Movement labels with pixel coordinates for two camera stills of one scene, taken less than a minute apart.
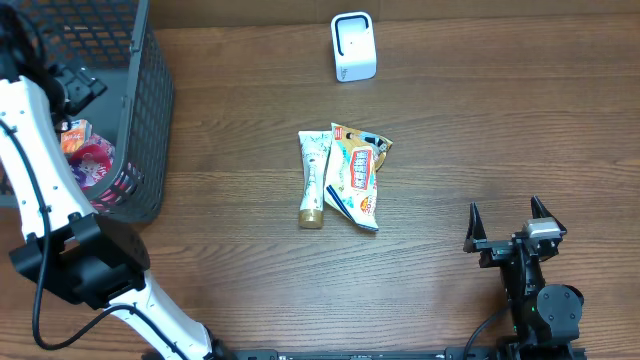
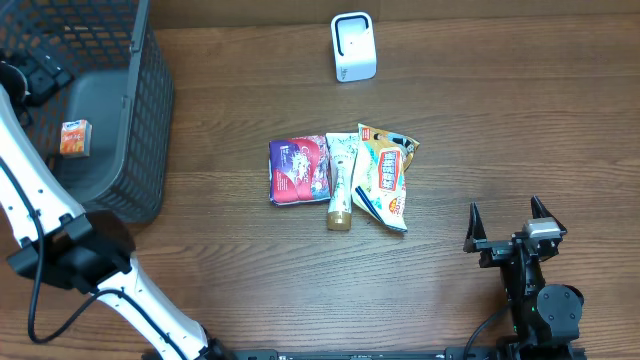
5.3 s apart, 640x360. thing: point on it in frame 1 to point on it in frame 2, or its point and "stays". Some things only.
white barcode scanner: [354, 46] stays
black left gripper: [83, 86] to [47, 74]
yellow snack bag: [351, 174] to [379, 173]
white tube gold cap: [315, 147] to [341, 149]
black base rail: [367, 354] stays
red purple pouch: [93, 162] to [298, 170]
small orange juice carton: [74, 138] stays
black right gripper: [498, 248] stays
